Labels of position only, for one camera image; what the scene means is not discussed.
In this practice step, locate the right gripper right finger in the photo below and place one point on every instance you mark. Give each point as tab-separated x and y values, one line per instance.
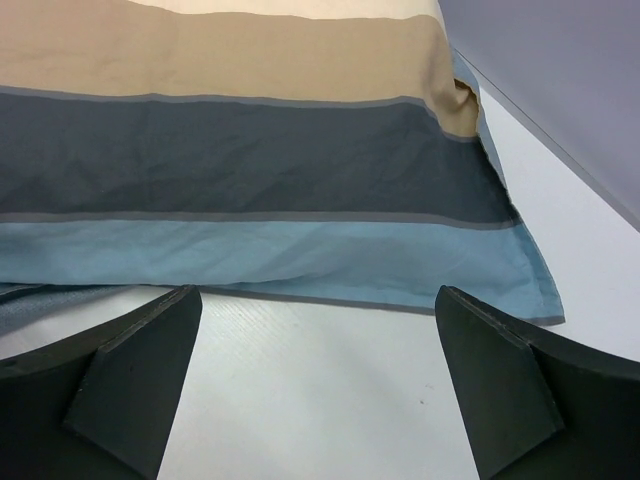
537	405

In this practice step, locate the striped pillowcase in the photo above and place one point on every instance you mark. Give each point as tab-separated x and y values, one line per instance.
324	151

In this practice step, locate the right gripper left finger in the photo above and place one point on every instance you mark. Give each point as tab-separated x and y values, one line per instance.
100	404

